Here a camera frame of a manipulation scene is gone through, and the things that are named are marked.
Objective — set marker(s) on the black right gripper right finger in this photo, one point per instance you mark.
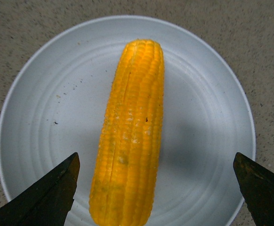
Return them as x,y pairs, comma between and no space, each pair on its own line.
257,187

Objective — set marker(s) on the light blue plate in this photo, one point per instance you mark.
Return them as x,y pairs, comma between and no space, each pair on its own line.
56,107

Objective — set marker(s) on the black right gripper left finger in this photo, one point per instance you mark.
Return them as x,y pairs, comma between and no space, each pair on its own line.
46,202

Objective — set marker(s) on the yellow corn cob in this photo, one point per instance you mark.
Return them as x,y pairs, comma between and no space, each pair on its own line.
123,184

